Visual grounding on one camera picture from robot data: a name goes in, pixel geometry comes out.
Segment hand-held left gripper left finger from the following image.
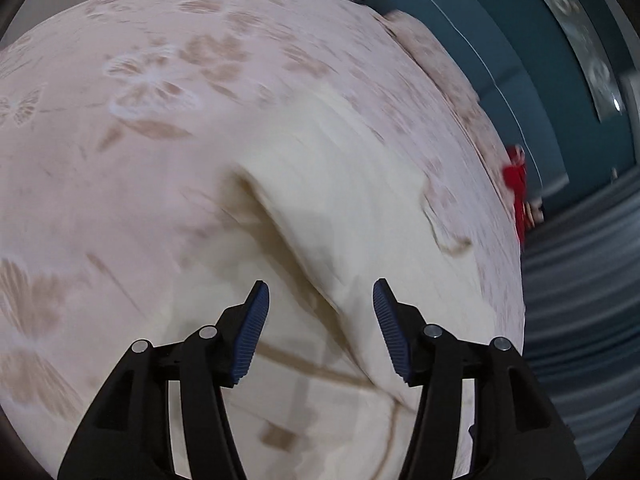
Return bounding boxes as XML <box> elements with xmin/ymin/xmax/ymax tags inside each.
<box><xmin>57</xmin><ymin>280</ymin><xmax>271</xmax><ymax>480</ymax></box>

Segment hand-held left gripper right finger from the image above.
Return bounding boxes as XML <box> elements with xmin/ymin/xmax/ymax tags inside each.
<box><xmin>372</xmin><ymin>278</ymin><xmax>586</xmax><ymax>480</ymax></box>

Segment cream quilt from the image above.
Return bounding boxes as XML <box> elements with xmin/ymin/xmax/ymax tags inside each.
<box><xmin>165</xmin><ymin>85</ymin><xmax>483</xmax><ymax>480</ymax></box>

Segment small plush toys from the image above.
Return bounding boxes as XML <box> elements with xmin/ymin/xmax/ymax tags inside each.
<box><xmin>524</xmin><ymin>199</ymin><xmax>546</xmax><ymax>227</ymax></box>

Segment red cloth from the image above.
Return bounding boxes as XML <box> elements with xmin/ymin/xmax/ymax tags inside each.
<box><xmin>502</xmin><ymin>144</ymin><xmax>530</xmax><ymax>247</ymax></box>

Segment grey curtain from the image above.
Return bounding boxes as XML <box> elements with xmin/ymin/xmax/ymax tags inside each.
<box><xmin>520</xmin><ymin>165</ymin><xmax>640</xmax><ymax>473</ymax></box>

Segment pink butterfly print bedspread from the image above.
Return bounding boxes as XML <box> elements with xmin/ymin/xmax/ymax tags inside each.
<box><xmin>0</xmin><ymin>0</ymin><xmax>529</xmax><ymax>480</ymax></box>

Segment pink patterned pillow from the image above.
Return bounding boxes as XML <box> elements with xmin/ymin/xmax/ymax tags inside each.
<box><xmin>375</xmin><ymin>10</ymin><xmax>503</xmax><ymax>161</ymax></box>

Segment teal headboard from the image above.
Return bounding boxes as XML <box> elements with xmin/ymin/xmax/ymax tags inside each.
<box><xmin>372</xmin><ymin>0</ymin><xmax>547</xmax><ymax>211</ymax></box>

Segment decorated wall panel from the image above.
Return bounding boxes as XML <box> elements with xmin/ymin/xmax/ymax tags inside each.
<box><xmin>510</xmin><ymin>0</ymin><xmax>627</xmax><ymax>124</ymax></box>

